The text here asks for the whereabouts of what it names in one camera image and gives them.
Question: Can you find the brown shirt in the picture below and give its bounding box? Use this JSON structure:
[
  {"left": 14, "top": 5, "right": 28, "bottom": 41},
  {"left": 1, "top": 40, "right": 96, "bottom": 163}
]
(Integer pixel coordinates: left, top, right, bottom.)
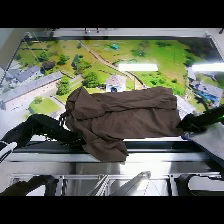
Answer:
[{"left": 59, "top": 86, "right": 184, "bottom": 163}]

